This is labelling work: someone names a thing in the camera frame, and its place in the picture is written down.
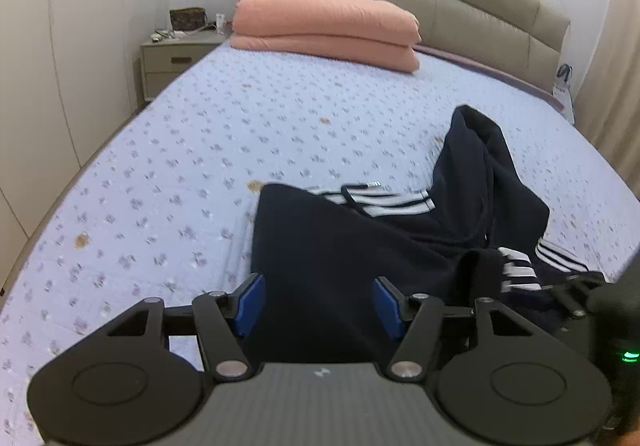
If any pink pillow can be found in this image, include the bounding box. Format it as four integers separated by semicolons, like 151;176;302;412
232;0;422;48
229;33;420;75

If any white tote bag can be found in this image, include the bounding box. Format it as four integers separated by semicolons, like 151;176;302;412
552;63;577;121

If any brown patterned bag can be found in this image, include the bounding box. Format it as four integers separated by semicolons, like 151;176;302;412
169;7;207;32

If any beige padded headboard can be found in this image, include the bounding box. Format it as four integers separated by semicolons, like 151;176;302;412
239;0;572;94

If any navy jacket with white stripes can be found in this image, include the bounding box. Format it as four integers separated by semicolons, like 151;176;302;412
252;105;608;367

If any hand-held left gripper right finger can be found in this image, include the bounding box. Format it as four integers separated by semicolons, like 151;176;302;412
372;276;546;383

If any mauve under sheet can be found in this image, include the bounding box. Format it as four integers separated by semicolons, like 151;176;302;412
413;43;576;123

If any bed with floral sheet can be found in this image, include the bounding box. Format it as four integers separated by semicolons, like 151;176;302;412
0;43;640;446

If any white wardrobe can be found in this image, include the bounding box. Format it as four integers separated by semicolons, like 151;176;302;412
0;0;177;257

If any beige nightstand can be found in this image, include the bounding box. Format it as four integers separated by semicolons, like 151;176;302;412
140;32;227;103

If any beige curtain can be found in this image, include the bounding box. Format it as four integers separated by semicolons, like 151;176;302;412
575;0;640;202

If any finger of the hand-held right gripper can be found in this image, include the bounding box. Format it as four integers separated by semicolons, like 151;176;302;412
550;273;608;318

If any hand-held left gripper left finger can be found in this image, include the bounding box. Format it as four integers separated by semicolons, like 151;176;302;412
90;273;265;384

